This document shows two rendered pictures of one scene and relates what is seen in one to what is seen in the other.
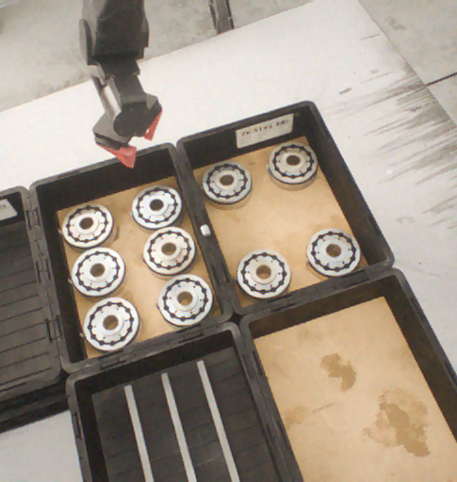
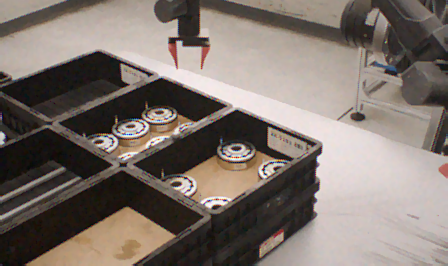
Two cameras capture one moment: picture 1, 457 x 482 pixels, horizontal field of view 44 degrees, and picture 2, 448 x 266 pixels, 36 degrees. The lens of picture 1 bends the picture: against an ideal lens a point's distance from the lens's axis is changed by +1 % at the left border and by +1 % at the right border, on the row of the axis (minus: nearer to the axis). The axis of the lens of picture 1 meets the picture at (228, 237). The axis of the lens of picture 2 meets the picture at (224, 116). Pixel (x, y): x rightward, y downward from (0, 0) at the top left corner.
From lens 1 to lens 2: 1.29 m
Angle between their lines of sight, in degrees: 49
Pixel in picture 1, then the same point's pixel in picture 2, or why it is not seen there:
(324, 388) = (110, 247)
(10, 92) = not seen: hidden behind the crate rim
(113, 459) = (16, 181)
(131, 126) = (161, 13)
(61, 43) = not seen: hidden behind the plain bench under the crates
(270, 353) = (122, 216)
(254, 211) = (228, 176)
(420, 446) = not seen: outside the picture
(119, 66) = not seen: outside the picture
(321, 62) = (427, 195)
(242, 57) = (385, 156)
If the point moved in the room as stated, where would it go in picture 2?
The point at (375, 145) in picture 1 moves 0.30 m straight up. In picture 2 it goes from (375, 250) to (388, 146)
